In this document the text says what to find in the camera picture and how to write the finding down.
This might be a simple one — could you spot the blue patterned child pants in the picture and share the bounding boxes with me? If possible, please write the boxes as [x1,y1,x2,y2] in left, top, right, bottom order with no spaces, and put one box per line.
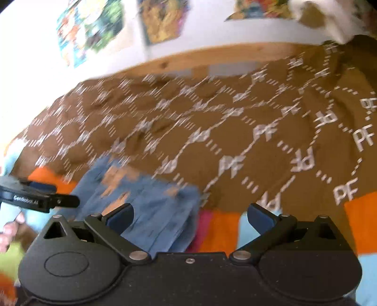
[58,157,201,256]

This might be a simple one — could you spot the colourful striped bedsheet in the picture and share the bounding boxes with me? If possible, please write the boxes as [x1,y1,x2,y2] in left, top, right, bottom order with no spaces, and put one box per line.
[0,138,377,306]

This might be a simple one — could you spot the brown PF patterned blanket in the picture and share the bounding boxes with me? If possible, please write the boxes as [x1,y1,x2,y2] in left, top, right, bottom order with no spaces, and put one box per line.
[12,36,376,253]

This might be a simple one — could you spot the white folded cloth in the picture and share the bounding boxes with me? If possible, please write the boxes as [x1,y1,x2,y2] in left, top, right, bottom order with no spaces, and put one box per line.
[287,0,376,45]

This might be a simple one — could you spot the colourful cartoon wall poster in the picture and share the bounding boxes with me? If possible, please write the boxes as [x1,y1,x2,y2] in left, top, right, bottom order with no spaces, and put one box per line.
[56,1,125,68]

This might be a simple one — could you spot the yellow patterned wall poster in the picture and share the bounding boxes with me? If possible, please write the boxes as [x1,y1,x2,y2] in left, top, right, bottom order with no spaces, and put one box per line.
[138,0,190,46]

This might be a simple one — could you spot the floral wall poster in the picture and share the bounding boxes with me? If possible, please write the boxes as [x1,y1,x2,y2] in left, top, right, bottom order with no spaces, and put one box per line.
[226,0,292,21]

